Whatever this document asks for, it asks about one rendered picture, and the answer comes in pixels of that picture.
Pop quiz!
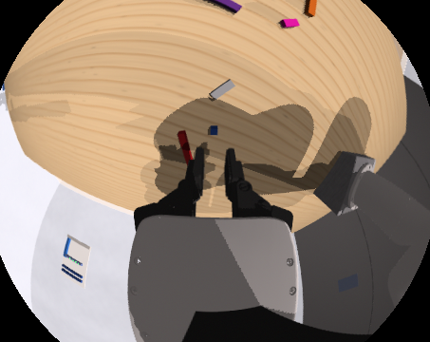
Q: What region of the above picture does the grey rod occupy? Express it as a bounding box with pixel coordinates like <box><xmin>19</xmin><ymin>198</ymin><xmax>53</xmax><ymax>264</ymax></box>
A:
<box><xmin>211</xmin><ymin>79</ymin><xmax>235</xmax><ymax>99</ymax></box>

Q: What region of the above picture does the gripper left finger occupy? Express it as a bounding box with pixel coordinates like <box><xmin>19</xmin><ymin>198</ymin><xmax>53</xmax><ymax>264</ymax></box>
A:
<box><xmin>134</xmin><ymin>147</ymin><xmax>204</xmax><ymax>231</ymax></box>

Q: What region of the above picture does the red rod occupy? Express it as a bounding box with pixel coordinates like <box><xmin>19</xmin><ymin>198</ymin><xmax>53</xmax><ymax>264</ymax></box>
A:
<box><xmin>178</xmin><ymin>130</ymin><xmax>193</xmax><ymax>166</ymax></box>

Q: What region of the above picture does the dark purple rod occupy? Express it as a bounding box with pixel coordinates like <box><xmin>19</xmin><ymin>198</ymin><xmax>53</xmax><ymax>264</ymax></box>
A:
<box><xmin>209</xmin><ymin>0</ymin><xmax>242</xmax><ymax>13</ymax></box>

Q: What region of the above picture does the orange rectangular bar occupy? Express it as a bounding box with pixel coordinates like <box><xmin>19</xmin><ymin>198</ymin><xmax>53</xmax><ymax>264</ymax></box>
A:
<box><xmin>305</xmin><ymin>0</ymin><xmax>317</xmax><ymax>17</ymax></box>

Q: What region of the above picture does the small magenta block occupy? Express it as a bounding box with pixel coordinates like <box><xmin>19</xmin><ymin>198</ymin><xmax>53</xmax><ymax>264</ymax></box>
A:
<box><xmin>280</xmin><ymin>19</ymin><xmax>299</xmax><ymax>28</ymax></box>

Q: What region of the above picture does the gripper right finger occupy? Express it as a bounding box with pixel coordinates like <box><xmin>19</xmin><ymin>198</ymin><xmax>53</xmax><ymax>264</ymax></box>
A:
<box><xmin>224</xmin><ymin>148</ymin><xmax>293</xmax><ymax>231</ymax></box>

